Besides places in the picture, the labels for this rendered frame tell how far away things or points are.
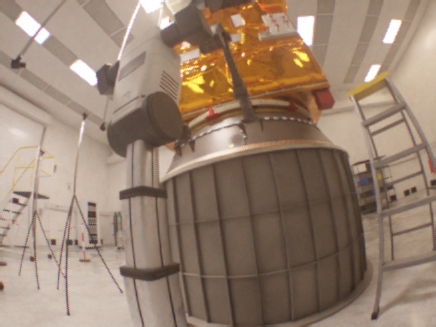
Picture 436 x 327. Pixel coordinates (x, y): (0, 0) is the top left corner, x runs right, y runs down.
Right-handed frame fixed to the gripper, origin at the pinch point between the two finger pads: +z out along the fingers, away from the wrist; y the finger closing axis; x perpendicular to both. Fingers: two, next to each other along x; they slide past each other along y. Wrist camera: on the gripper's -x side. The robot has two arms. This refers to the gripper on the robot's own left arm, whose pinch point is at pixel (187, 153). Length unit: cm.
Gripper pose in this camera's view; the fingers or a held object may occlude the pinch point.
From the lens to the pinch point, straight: 123.9
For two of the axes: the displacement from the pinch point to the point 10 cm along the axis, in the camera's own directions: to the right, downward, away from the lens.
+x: -3.1, 2.7, -9.1
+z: 3.2, 9.3, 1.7
